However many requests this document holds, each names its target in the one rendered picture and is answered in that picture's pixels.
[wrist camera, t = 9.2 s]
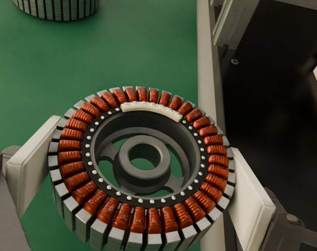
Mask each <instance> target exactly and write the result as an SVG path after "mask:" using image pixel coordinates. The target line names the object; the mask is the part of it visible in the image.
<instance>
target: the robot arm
mask: <svg viewBox="0 0 317 251"><path fill-rule="evenodd" d="M61 118H62V117H60V116H55V115H53V116H52V117H51V118H50V119H49V120H48V121H47V122H46V123H45V124H44V125H43V126H42V127H41V128H40V129H39V130H38V131H37V132H36V133H35V134H34V135H33V136H32V137H31V138H30V139H29V140H28V141H27V142H26V143H25V144H24V145H23V146H16V145H12V146H10V147H7V148H5V149H4V150H3V151H2V152H0V251H32V250H31V247H30V244H29V241H28V239H27V236H26V233H25V231H24V228H23V225H22V222H21V220H20V218H21V217H22V215H23V213H24V212H25V210H26V209H27V207H28V206H29V204H30V202H31V201H32V199H33V198H34V196H35V194H36V193H37V191H38V190H39V188H40V186H41V185H42V183H43V182H44V180H45V178H46V177H47V175H48V174H49V167H48V156H49V154H48V148H49V144H50V142H52V135H53V133H54V130H55V129H57V126H56V125H57V123H58V122H59V120H60V119H61ZM230 148H231V149H232V152H233V155H234V158H233V159H232V160H234V161H235V171H234V173H235V174H236V182H235V184H234V186H233V187H234V191H233V195H232V197H231V198H230V202H229V204H228V206H227V210H228V212H229V215H230V217H231V220H232V223H233V225H234V228H235V230H236V233H237V236H238V238H239V241H240V243H241V246H242V249H243V251H260V249H261V247H262V245H263V250H262V251H317V233H316V232H313V231H310V230H308V229H305V224H304V223H303V221H302V220H300V219H299V218H298V217H296V216H294V215H292V214H289V213H287V212H286V210H285V209H284V207H283V206H282V205H281V203H280V202H279V200H278V199H277V197H276V196H275V194H274V193H273V192H272V191H270V190H269V189H268V188H266V187H262V185H261V184H260V182H259V181H258V179H257V178H256V176H255V174H254V173H253V171H252V170H251V168H250V167H249V165H248V164H247V162H246V161H245V159H244V158H243V156H242V155H241V153H240V151H239V150H238V148H233V147H230Z"/></svg>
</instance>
